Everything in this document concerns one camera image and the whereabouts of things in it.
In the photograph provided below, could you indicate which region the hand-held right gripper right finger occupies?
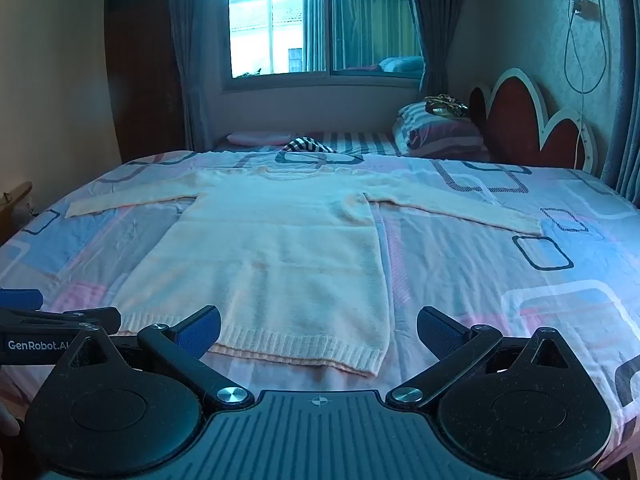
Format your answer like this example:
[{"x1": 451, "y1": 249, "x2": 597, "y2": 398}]
[{"x1": 387, "y1": 305, "x2": 581, "y2": 408}]

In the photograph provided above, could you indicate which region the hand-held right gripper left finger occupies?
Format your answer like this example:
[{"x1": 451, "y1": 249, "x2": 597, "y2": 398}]
[{"x1": 60, "y1": 305, "x2": 254, "y2": 411}]

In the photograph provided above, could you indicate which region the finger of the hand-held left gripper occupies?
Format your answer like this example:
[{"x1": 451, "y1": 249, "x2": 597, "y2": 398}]
[
  {"x1": 0, "y1": 288, "x2": 44, "y2": 311},
  {"x1": 0, "y1": 307, "x2": 122, "y2": 337}
]

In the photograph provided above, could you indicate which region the cream knitted sweater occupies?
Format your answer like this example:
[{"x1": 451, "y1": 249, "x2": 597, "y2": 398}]
[{"x1": 65, "y1": 165, "x2": 544, "y2": 377}]

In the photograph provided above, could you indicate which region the patterned pink blue bed sheet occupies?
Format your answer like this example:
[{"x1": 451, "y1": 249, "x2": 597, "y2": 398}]
[{"x1": 0, "y1": 149, "x2": 640, "y2": 472}]

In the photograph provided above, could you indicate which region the wooden furniture edge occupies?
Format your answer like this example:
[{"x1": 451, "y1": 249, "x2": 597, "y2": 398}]
[{"x1": 0, "y1": 181, "x2": 34, "y2": 247}]

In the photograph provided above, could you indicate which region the striped pillow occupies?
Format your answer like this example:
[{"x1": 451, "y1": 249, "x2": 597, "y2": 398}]
[{"x1": 392, "y1": 101, "x2": 489, "y2": 160}]

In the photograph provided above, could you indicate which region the pink pillow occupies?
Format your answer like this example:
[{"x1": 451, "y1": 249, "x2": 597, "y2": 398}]
[{"x1": 227, "y1": 131, "x2": 297, "y2": 147}]

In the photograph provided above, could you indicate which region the black white striped cloth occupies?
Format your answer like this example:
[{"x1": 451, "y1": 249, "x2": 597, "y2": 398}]
[{"x1": 280, "y1": 134, "x2": 337, "y2": 155}]

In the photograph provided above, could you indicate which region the dark item on pillow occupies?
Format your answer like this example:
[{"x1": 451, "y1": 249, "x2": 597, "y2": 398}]
[{"x1": 423, "y1": 93, "x2": 470, "y2": 119}]

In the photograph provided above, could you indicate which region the red white scalloped headboard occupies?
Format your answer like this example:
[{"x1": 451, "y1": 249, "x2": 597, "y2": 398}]
[{"x1": 468, "y1": 67, "x2": 597, "y2": 171}]

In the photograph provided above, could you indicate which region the dark brown wardrobe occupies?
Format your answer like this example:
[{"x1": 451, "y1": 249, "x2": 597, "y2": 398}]
[{"x1": 103, "y1": 0, "x2": 187, "y2": 164}]

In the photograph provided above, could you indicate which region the blue grey curtain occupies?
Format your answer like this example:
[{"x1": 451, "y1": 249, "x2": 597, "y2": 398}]
[{"x1": 602, "y1": 0, "x2": 640, "y2": 202}]

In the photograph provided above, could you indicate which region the sliding glass window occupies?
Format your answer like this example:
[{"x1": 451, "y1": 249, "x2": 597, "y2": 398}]
[{"x1": 221, "y1": 0, "x2": 427, "y2": 94}]

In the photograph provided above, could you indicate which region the white cable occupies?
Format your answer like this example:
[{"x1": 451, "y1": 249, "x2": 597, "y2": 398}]
[{"x1": 574, "y1": 104, "x2": 589, "y2": 169}]

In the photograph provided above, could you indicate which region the black hanging cable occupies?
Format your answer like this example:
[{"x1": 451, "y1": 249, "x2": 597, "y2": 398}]
[{"x1": 563, "y1": 0, "x2": 611, "y2": 95}]

